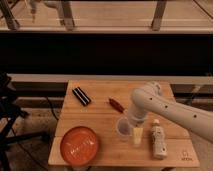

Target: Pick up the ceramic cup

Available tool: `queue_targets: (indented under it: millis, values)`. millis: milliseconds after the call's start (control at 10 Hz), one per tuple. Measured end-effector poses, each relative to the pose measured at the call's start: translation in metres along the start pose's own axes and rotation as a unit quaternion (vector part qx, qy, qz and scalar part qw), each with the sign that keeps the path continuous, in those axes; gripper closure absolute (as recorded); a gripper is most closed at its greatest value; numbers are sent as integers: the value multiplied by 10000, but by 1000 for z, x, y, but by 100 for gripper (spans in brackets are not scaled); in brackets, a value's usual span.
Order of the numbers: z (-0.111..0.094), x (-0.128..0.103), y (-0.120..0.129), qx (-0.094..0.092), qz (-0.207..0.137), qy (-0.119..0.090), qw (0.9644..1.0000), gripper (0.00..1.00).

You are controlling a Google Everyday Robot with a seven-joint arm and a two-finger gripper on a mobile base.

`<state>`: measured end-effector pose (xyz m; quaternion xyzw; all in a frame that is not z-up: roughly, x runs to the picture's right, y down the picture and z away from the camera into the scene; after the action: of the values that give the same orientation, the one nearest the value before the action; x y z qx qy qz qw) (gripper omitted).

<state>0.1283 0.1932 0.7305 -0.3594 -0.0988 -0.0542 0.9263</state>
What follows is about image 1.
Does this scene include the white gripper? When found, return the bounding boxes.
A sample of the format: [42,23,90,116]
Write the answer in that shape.
[125,104,148,146]

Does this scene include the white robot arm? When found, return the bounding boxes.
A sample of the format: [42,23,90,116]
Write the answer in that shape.
[125,82,213,143]

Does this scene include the white plastic bottle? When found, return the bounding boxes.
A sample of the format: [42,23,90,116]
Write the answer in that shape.
[151,119,167,160]

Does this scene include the red chili pepper toy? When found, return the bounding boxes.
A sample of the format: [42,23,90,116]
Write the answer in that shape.
[109,98,124,113]

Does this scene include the wooden table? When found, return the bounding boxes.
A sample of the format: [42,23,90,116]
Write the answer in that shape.
[48,80,199,168]

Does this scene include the orange plate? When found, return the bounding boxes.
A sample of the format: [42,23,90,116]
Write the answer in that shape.
[60,126,99,166]

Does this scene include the black rectangular box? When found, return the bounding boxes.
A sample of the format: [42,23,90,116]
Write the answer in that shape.
[72,87,91,106]

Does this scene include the black tripod stand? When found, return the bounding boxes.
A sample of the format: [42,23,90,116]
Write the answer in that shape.
[0,72,50,171]

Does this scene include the black cable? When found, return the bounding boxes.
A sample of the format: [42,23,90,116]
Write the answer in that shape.
[44,96,60,121]

